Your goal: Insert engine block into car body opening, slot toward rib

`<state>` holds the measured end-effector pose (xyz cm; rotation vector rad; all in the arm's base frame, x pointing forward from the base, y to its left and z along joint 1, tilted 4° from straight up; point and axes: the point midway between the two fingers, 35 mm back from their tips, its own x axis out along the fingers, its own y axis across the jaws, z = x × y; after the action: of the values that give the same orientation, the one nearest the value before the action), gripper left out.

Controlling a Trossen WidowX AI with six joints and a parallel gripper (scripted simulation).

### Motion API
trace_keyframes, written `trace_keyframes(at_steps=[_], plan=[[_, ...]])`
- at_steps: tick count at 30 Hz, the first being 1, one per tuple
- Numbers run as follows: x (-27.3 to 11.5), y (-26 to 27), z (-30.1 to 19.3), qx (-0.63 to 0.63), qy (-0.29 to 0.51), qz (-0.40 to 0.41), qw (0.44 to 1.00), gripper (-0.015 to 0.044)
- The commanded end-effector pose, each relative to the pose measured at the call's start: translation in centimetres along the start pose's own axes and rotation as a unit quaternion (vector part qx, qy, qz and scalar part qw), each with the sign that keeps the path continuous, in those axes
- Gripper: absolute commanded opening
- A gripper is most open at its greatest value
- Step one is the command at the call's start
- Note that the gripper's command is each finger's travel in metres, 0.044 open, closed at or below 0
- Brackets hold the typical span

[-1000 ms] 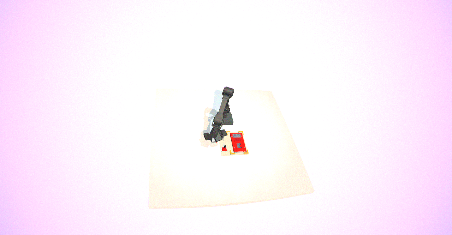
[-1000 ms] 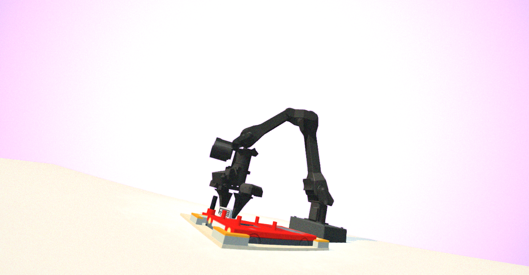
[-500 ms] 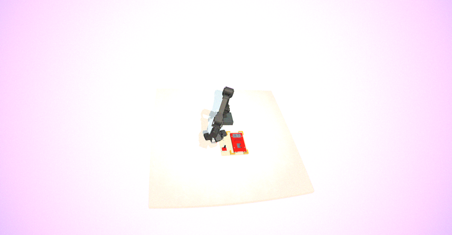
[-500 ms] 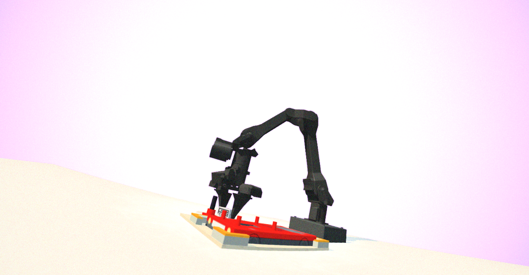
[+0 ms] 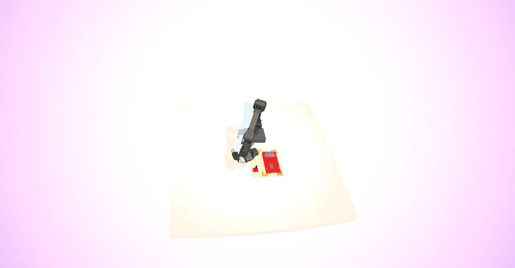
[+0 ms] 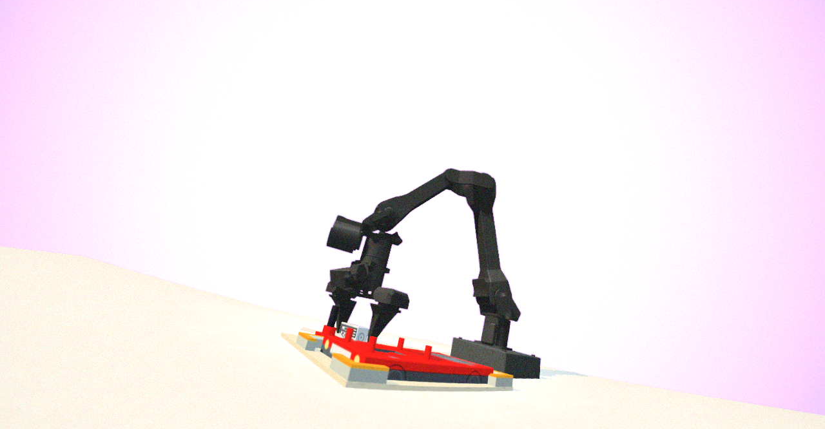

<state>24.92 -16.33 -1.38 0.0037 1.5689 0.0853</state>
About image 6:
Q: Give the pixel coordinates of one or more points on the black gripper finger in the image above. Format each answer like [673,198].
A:
[345,310]
[382,315]

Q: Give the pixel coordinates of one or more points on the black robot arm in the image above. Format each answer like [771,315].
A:
[491,289]

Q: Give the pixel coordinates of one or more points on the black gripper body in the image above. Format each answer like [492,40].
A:
[384,296]

